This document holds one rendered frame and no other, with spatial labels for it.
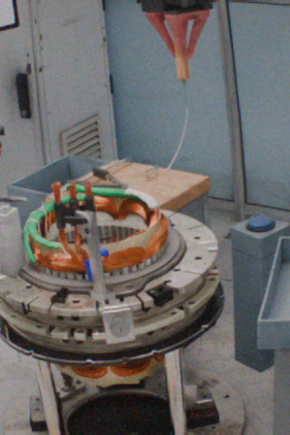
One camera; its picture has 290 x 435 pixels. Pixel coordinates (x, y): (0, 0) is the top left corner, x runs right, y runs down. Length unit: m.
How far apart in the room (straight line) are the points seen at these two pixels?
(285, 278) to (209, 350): 0.35
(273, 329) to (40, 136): 2.52
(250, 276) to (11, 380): 0.46
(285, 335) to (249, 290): 0.36
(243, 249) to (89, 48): 2.37
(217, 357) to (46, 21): 2.14
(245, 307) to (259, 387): 0.14
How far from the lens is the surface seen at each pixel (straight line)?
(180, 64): 1.26
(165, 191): 1.56
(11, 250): 1.24
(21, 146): 3.65
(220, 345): 1.66
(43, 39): 3.52
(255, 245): 1.45
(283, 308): 1.26
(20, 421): 1.47
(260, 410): 1.47
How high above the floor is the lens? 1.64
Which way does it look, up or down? 23 degrees down
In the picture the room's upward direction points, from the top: 6 degrees counter-clockwise
